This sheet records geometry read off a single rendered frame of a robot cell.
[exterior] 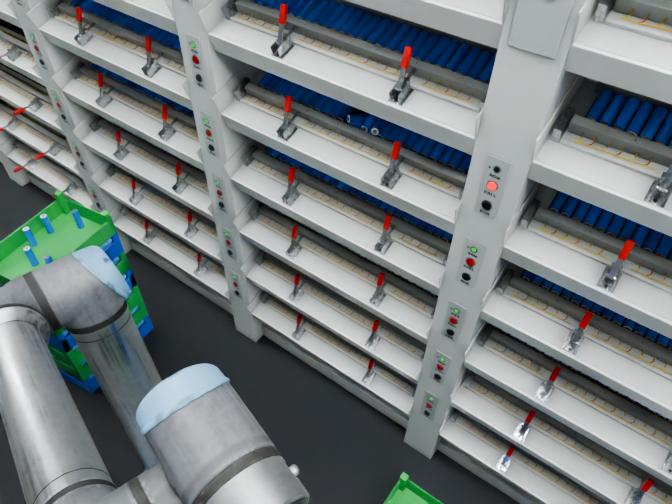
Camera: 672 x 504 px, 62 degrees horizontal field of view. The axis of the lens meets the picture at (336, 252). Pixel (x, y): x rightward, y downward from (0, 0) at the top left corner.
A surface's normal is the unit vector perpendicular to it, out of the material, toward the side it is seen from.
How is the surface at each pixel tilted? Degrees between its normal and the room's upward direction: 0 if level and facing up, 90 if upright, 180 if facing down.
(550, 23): 90
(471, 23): 109
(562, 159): 19
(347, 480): 0
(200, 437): 11
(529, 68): 90
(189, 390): 7
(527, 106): 90
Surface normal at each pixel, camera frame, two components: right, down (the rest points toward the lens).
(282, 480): 0.54, -0.78
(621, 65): -0.56, 0.77
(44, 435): -0.16, -0.85
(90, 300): 0.59, 0.30
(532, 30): -0.59, 0.58
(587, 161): -0.18, -0.47
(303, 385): 0.02, -0.69
